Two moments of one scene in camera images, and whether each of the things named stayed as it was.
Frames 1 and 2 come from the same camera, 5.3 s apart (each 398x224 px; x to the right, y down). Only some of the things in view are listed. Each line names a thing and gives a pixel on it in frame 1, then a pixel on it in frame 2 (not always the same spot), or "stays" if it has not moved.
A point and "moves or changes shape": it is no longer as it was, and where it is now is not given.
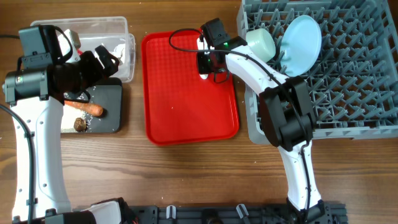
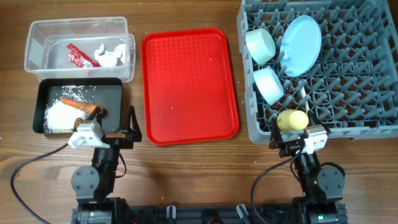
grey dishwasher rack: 353,84 stays
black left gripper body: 83,73 -> 118,142
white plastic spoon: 203,46 moves or changes shape
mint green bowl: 261,42 stays
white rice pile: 69,114 stays
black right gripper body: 205,63 -> 289,147
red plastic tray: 181,107 stays
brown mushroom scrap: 79,124 moves or changes shape
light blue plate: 301,45 stays
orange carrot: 88,107 stays
